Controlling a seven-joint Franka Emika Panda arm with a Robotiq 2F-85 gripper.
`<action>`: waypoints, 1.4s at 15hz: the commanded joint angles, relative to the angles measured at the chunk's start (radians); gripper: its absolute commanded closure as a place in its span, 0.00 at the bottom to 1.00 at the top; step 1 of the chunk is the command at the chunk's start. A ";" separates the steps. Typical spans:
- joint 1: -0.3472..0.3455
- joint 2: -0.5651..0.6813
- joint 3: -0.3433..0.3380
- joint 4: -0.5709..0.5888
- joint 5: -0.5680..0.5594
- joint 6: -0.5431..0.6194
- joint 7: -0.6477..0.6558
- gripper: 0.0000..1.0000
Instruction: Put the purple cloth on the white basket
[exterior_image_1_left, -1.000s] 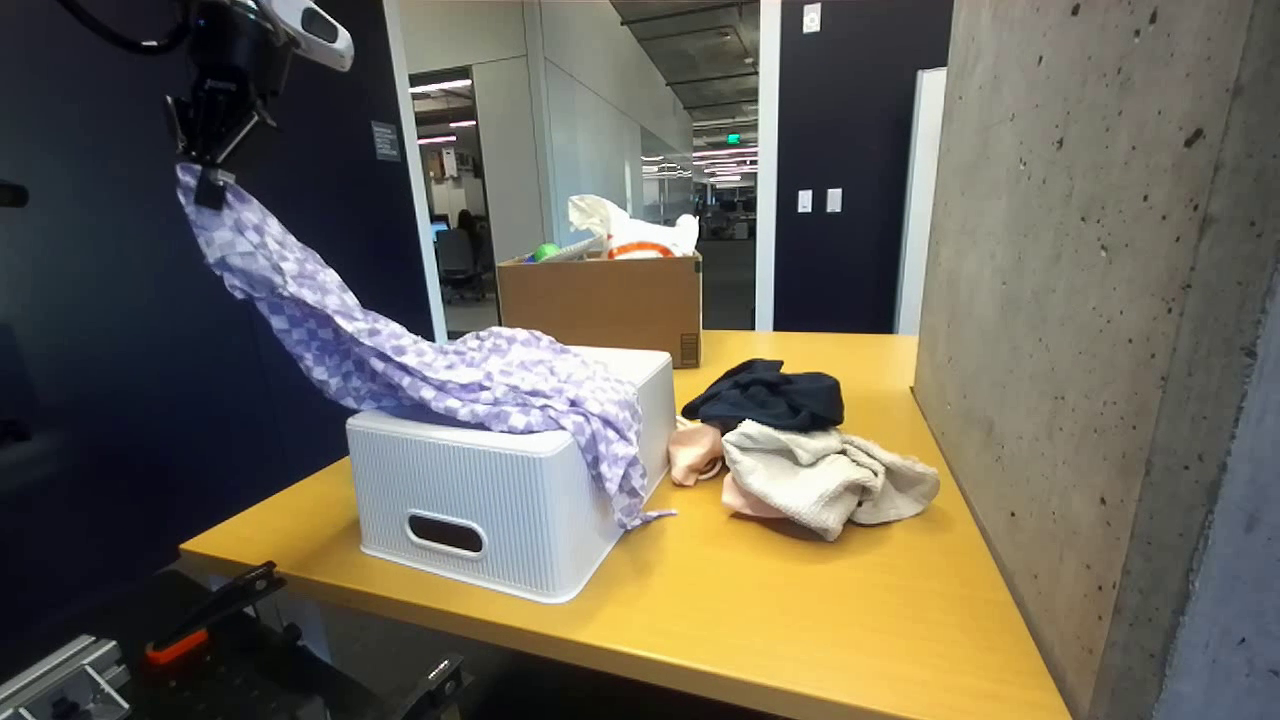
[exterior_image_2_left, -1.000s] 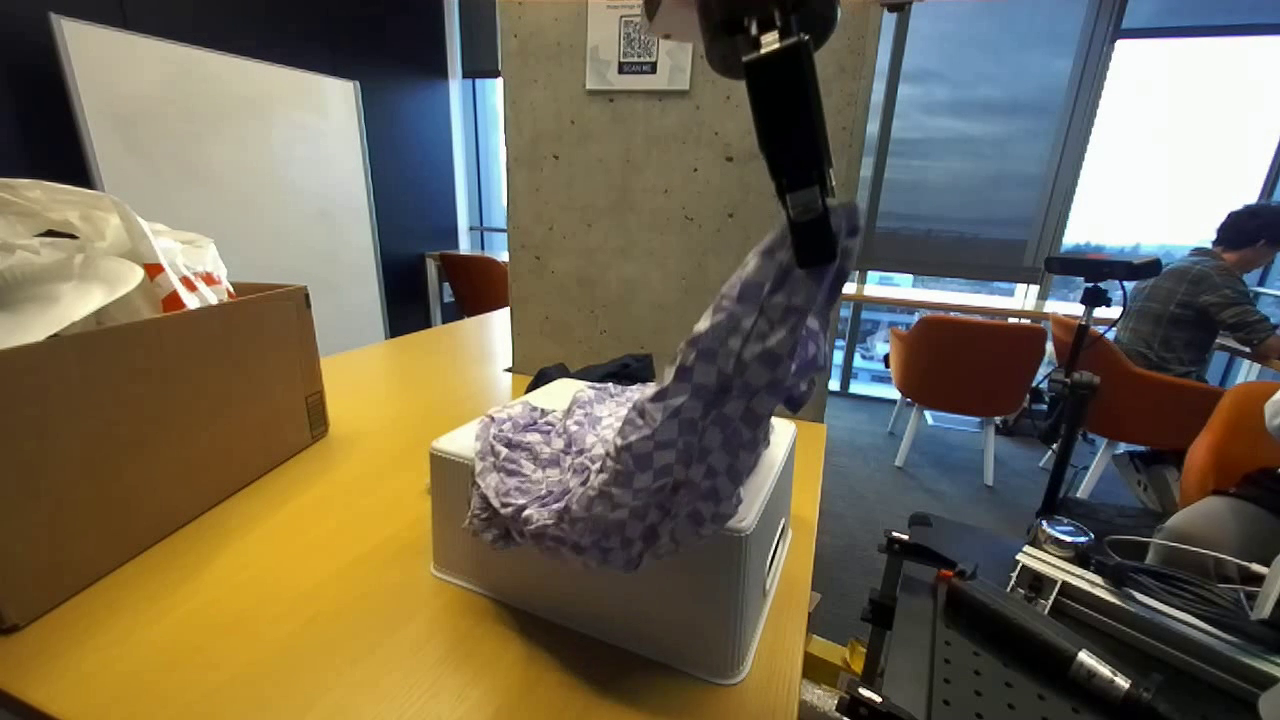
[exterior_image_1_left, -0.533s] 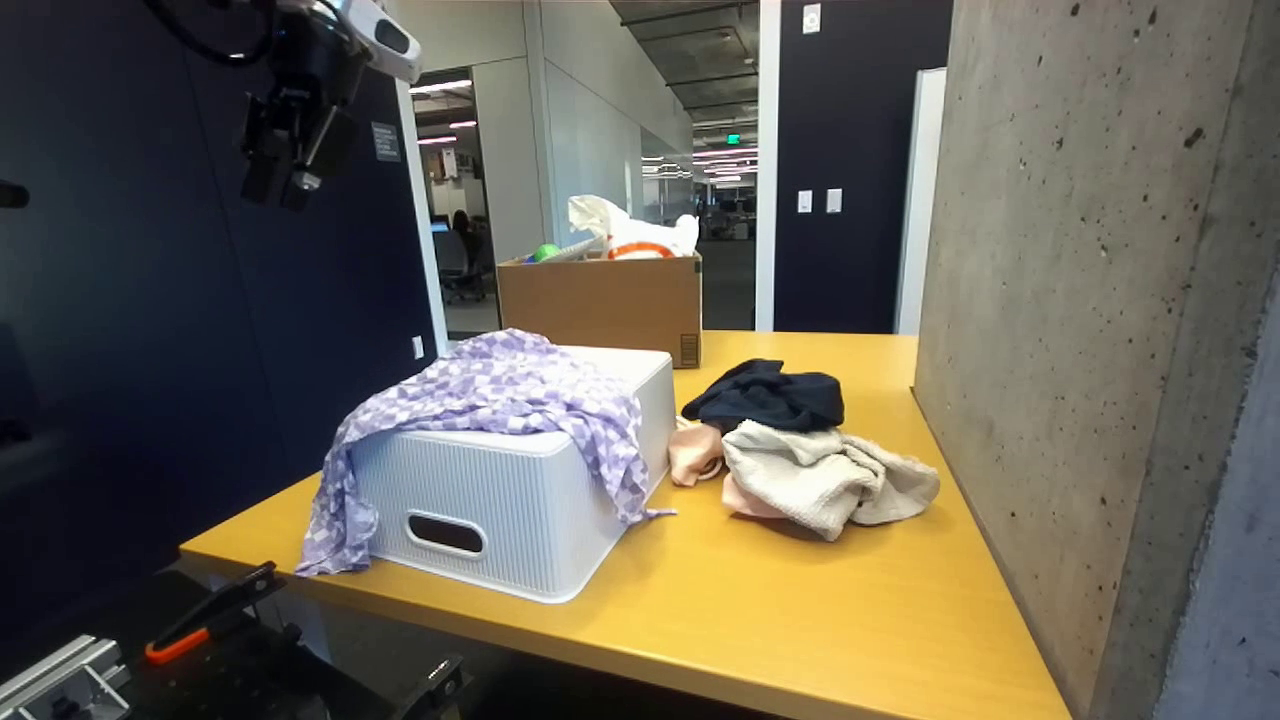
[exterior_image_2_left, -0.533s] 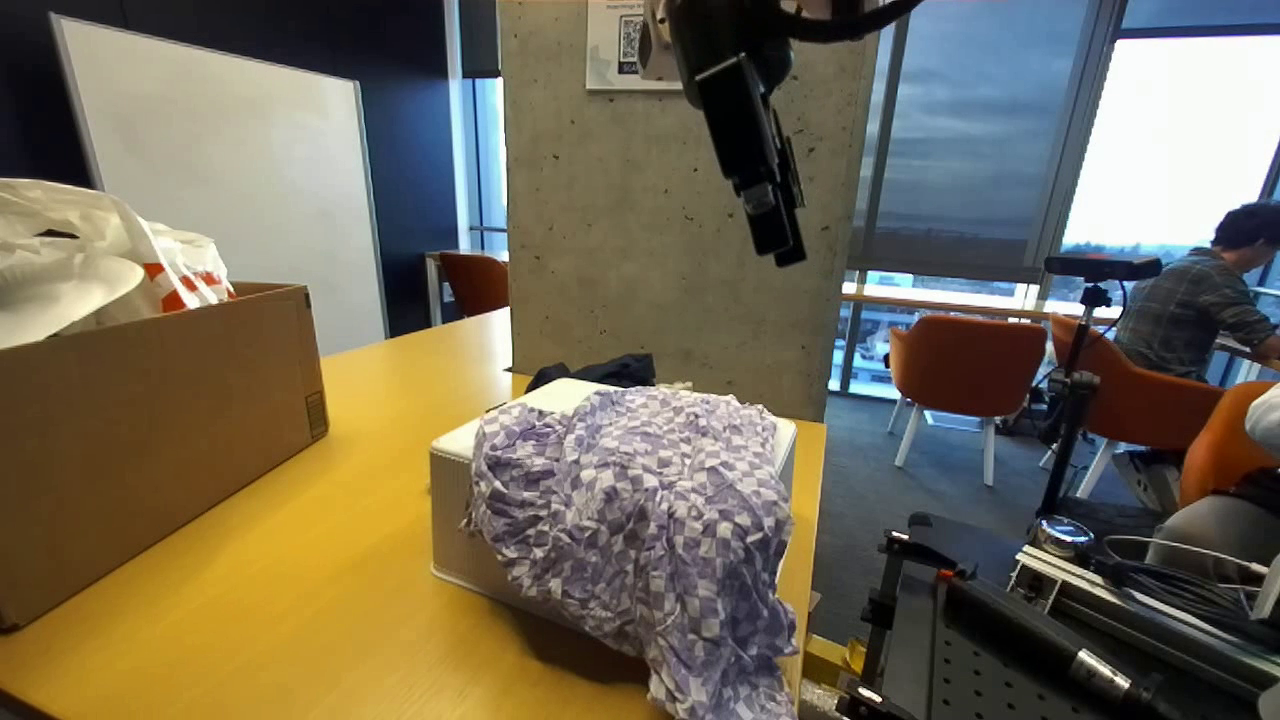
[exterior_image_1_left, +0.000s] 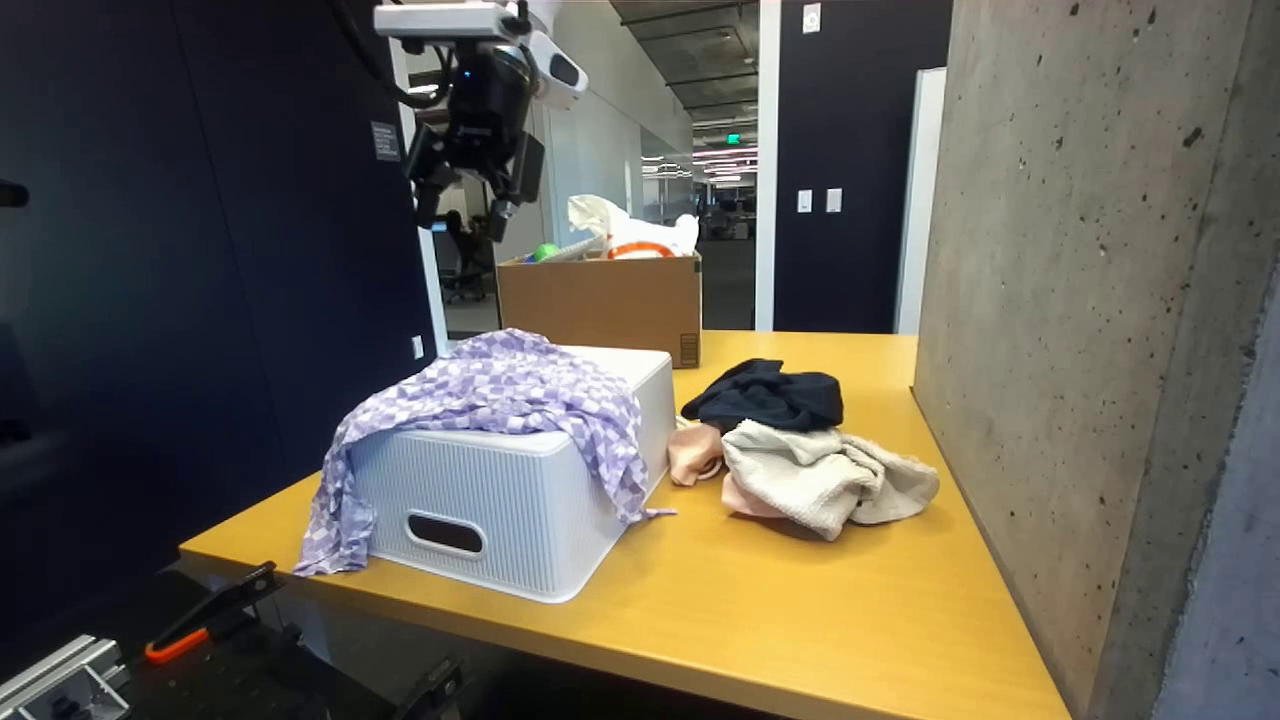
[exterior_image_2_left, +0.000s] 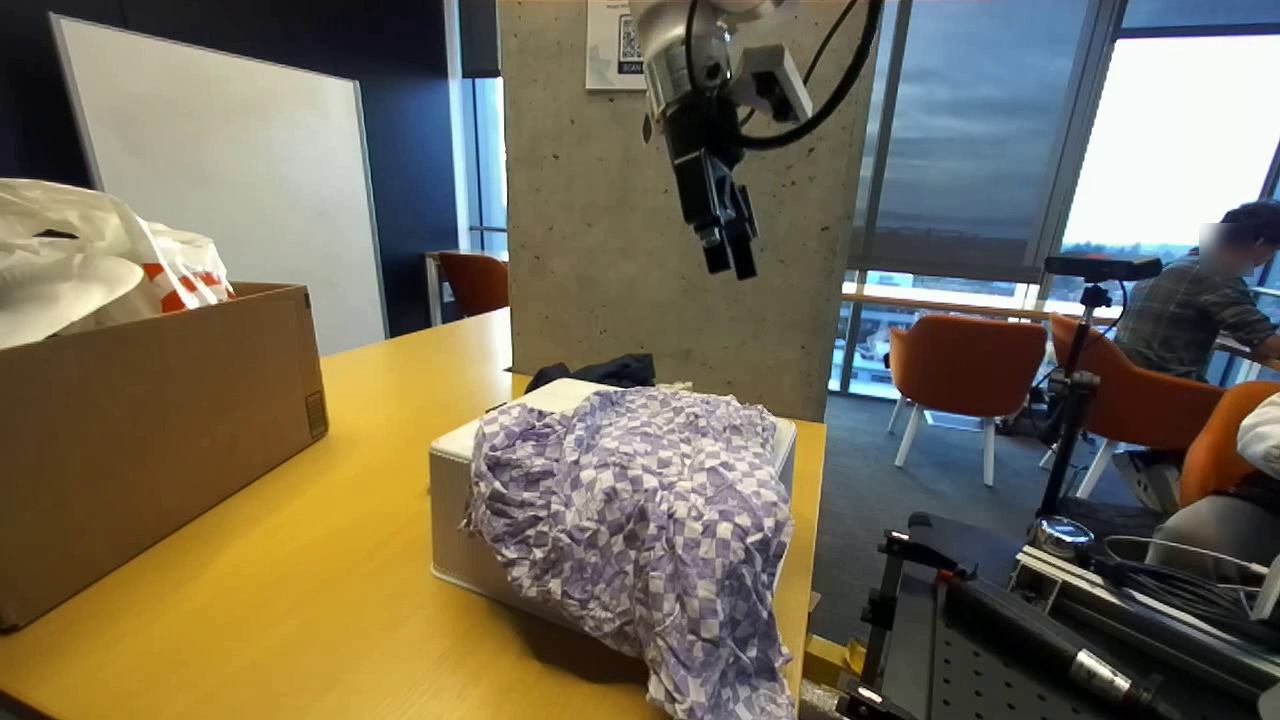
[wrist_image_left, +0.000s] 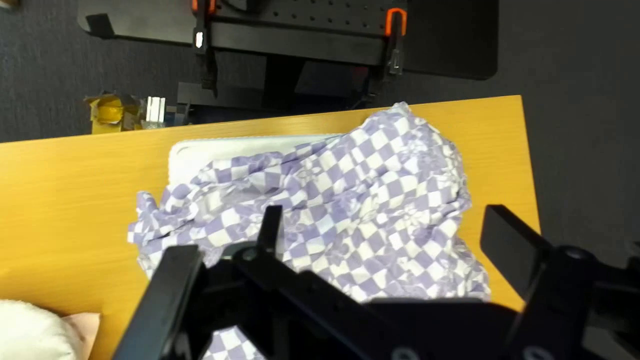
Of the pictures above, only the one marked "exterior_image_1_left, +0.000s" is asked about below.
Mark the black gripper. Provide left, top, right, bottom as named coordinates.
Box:
left=403, top=35, right=551, bottom=249

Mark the purple checkered cloth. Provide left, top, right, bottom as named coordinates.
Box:
left=293, top=325, right=660, bottom=582

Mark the white plastic basket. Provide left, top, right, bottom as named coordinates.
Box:
left=349, top=343, right=681, bottom=608

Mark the pink cloth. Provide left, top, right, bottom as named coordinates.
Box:
left=666, top=416, right=779, bottom=523

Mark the dark navy cloth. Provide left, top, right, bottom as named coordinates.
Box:
left=677, top=357, right=848, bottom=442

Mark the beige terry cloth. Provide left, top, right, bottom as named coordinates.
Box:
left=718, top=416, right=944, bottom=545

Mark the white orange plastic bag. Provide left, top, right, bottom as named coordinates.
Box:
left=563, top=192, right=706, bottom=263

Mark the brown cardboard box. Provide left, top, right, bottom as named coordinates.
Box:
left=492, top=251, right=707, bottom=373

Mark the white whiteboard panel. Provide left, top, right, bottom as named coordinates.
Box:
left=892, top=64, right=952, bottom=336

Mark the black orange bar clamp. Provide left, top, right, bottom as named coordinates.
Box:
left=140, top=556, right=286, bottom=674

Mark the concrete pillar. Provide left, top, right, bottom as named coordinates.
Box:
left=911, top=0, right=1280, bottom=720

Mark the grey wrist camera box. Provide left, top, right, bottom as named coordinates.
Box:
left=368, top=0, right=533, bottom=43

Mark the aluminium extrusion rail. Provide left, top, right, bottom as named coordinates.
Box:
left=0, top=634, right=131, bottom=720

